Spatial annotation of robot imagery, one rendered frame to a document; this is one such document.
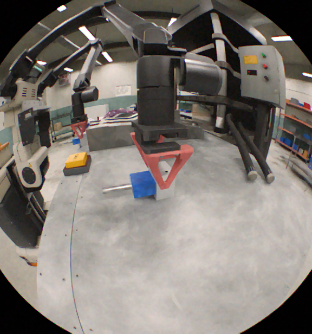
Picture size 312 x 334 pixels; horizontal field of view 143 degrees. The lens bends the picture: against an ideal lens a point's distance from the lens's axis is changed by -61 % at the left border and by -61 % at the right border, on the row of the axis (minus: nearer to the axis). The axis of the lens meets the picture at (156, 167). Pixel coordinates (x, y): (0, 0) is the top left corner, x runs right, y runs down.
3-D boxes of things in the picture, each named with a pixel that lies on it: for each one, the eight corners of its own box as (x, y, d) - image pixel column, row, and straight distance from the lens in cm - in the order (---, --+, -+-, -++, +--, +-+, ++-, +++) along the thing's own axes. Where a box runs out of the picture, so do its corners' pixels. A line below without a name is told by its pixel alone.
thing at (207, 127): (218, 145, 87) (220, 134, 85) (154, 116, 198) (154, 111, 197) (267, 141, 157) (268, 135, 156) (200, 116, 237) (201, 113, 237)
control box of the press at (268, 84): (227, 238, 125) (271, 42, 92) (209, 216, 134) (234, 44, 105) (242, 228, 139) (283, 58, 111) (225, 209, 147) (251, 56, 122)
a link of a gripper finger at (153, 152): (170, 171, 27) (172, 123, 24) (189, 191, 22) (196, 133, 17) (137, 177, 25) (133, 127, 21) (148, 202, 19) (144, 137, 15)
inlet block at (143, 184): (105, 210, 25) (98, 186, 21) (105, 193, 28) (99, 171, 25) (174, 196, 26) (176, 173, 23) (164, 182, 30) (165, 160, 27)
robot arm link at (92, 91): (83, 89, 72) (75, 80, 67) (103, 84, 67) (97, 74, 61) (78, 109, 66) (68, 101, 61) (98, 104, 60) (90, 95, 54)
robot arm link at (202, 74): (144, 57, 31) (144, 28, 26) (196, 60, 33) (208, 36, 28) (144, 101, 24) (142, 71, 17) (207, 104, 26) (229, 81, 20)
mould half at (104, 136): (89, 152, 53) (84, 117, 50) (95, 135, 78) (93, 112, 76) (201, 139, 65) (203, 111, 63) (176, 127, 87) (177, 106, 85)
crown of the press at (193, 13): (220, 40, 95) (208, -7, 137) (154, 70, 202) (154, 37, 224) (274, 80, 167) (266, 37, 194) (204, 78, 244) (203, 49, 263)
